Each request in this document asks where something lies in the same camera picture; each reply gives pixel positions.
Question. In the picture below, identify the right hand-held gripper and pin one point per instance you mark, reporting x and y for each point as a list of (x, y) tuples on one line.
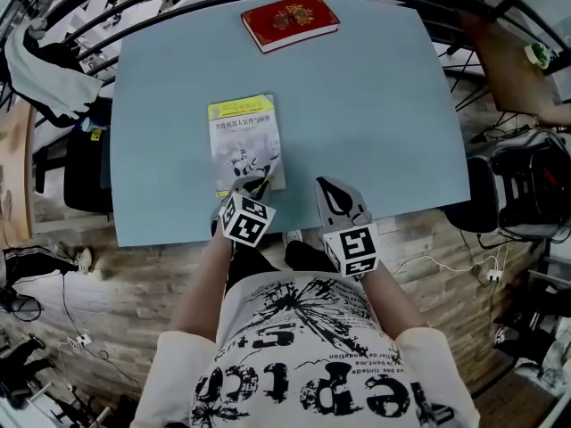
[(354, 248)]

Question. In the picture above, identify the black round stool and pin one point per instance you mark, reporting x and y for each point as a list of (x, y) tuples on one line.
[(473, 194)]

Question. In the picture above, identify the black chair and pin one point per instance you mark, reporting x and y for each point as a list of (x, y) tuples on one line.
[(87, 172)]

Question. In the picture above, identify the black backpack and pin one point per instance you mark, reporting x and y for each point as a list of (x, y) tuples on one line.
[(531, 185)]

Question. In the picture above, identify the red hardcover book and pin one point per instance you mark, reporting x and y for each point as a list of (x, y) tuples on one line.
[(290, 20)]

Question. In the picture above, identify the black jacket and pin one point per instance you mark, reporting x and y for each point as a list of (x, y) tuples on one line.
[(67, 58)]

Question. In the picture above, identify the clear water bottle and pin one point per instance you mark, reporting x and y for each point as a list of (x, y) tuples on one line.
[(89, 125)]

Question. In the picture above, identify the wooden table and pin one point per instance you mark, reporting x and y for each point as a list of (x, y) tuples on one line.
[(15, 167), (508, 74)]

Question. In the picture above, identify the yellow tag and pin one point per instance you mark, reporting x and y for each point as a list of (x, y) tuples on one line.
[(95, 135)]

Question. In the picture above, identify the white and yellow book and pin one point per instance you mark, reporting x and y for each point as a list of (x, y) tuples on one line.
[(243, 141)]

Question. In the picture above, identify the white cloth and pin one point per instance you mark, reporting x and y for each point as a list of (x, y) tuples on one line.
[(44, 80)]

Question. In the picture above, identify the small potted plant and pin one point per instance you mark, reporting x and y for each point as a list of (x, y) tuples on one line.
[(537, 55)]

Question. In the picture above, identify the person's right forearm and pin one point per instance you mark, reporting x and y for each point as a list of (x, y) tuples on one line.
[(392, 301)]

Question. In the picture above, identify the person's left forearm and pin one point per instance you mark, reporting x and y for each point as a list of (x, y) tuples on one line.
[(201, 288)]

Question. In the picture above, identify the white shoe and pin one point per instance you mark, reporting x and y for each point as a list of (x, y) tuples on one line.
[(293, 236)]

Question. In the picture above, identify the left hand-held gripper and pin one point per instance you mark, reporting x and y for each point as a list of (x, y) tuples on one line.
[(246, 219)]

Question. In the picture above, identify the white power strip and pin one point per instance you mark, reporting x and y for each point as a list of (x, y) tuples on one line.
[(493, 275), (83, 339)]

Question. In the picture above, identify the black trousers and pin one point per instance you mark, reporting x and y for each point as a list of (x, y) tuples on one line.
[(308, 257)]

